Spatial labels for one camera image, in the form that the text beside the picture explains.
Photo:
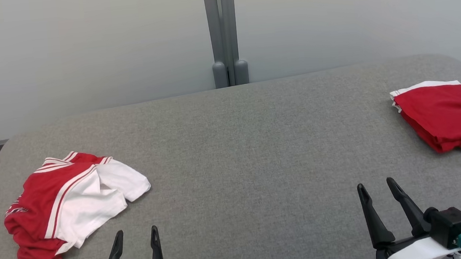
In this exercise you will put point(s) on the grey metal wall post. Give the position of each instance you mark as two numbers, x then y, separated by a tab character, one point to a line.
225	28

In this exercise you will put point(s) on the red shorts with white stripes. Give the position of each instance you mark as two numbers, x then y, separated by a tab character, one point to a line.
441	117

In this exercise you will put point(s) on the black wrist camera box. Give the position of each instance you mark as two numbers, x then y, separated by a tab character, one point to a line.
453	224

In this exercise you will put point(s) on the red white basketball jersey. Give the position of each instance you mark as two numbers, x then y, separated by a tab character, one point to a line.
81	203

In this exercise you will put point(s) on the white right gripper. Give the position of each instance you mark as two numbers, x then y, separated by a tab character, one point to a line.
416	255

